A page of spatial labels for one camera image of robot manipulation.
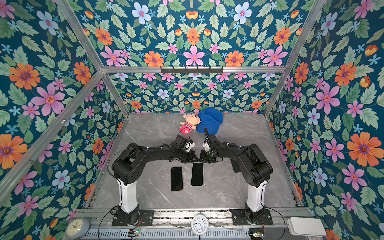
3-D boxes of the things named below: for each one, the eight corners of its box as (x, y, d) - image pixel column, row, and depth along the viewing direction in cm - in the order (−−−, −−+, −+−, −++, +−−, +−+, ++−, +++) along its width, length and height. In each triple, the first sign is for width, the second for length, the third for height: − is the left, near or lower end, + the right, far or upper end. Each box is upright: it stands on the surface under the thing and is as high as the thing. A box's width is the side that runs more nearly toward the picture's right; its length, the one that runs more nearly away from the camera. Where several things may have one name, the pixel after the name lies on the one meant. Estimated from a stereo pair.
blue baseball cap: (196, 134, 109) (196, 130, 105) (197, 112, 124) (197, 108, 121) (223, 134, 109) (224, 130, 105) (221, 112, 124) (222, 107, 121)
